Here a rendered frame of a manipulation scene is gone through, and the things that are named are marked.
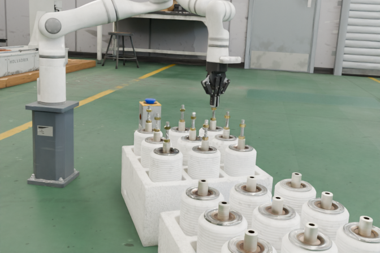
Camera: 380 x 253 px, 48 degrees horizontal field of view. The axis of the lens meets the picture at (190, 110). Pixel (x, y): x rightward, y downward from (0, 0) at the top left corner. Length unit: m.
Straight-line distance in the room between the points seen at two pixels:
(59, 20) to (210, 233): 1.00
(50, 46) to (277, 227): 1.08
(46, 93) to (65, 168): 0.29
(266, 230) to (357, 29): 5.67
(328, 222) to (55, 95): 1.06
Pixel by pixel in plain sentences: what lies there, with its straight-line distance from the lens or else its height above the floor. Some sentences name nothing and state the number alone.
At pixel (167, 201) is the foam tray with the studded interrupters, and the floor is 0.13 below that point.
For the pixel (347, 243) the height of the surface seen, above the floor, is 0.24.
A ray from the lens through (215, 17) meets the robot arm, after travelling 1.43.
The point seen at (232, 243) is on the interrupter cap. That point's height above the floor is 0.25.
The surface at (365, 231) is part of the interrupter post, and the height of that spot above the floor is 0.26.
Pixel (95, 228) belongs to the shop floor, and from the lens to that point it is 1.34.
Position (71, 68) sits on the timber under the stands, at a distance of 5.04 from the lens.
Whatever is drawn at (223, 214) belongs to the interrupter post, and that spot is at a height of 0.26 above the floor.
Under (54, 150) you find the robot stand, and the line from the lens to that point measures 1.62.
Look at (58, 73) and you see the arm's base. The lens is 1.60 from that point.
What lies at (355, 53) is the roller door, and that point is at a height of 0.31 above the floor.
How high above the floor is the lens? 0.62
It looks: 12 degrees down
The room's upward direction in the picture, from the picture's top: 3 degrees clockwise
